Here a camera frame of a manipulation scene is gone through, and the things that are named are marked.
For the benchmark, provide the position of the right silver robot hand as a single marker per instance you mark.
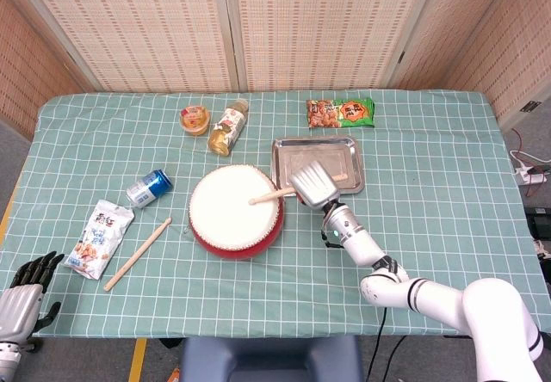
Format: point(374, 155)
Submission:
point(316, 186)

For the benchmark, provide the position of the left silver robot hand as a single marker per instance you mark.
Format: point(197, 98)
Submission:
point(21, 304)

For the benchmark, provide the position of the wooden drumstick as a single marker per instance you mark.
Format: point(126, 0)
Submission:
point(138, 255)
point(267, 197)

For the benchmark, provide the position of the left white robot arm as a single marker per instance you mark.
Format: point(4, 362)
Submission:
point(8, 362)

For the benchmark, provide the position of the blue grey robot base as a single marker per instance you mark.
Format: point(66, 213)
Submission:
point(271, 358)

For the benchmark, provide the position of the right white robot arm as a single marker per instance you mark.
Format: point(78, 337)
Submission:
point(430, 289)

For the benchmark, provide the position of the silver metal tray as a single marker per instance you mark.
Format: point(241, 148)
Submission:
point(301, 149)

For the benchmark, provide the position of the red drum white skin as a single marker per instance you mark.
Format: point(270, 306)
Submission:
point(228, 223)

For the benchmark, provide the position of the green orange snack bag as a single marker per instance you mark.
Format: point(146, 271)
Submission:
point(340, 113)

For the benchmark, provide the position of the white snack bag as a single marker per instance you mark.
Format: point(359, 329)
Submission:
point(99, 240)

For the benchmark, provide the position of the yellow tea bottle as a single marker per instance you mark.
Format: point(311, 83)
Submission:
point(228, 128)

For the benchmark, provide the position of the green checked tablecloth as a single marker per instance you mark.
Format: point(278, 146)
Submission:
point(430, 184)

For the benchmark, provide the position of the orange fruit jelly cup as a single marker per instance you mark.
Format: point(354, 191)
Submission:
point(196, 119)

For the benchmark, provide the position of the blue white drink can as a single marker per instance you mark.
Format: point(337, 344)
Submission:
point(150, 187)

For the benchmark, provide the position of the white power strip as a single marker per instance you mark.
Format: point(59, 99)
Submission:
point(527, 174)

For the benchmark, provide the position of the black equipment box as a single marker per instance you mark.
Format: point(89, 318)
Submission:
point(540, 223)

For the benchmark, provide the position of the bamboo folding screen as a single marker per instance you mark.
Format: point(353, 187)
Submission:
point(150, 29)

